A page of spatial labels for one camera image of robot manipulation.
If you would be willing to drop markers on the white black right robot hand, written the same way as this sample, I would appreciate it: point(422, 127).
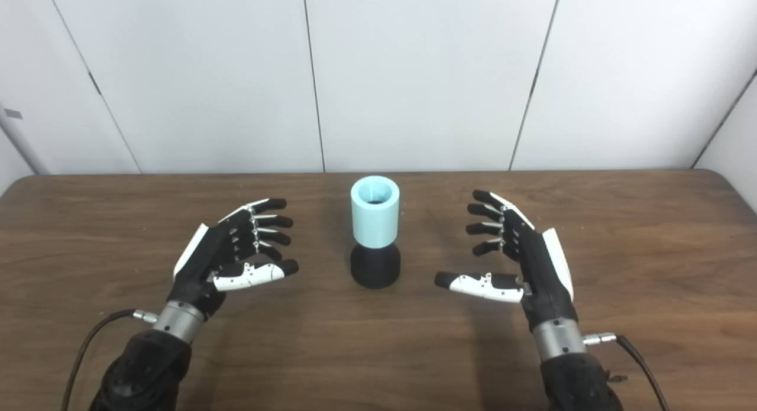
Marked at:
point(544, 275)

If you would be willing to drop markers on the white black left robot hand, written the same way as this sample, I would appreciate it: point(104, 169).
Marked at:
point(207, 263)

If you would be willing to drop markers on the black flared nozzle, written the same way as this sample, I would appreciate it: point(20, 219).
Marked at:
point(375, 269)

